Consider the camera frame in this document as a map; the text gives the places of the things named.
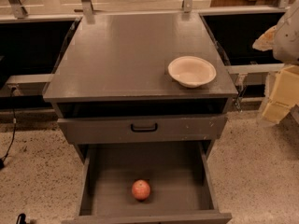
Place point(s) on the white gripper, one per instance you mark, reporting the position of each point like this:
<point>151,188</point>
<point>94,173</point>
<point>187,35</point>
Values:
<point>287,41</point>

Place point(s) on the red apple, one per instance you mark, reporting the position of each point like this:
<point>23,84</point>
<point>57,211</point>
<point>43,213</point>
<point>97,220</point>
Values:
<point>141,190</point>

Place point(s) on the closed grey top drawer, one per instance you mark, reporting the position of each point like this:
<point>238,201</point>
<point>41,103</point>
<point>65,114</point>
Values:
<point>87,131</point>

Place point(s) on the open grey middle drawer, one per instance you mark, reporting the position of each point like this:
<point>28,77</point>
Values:
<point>180,187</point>

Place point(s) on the grey drawer cabinet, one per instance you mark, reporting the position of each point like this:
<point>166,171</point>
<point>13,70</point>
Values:
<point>117,67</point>

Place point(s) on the white paper bowl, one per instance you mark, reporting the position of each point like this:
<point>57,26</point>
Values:
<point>191,72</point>

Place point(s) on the black object at floor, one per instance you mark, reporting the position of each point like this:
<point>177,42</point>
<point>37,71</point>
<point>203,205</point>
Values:
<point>21,219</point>

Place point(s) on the metal latch bracket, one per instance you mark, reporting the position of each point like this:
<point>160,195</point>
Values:
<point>240,83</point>

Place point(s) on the black drawer handle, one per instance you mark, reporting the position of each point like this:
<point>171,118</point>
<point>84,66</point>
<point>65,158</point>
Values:
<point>144,129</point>

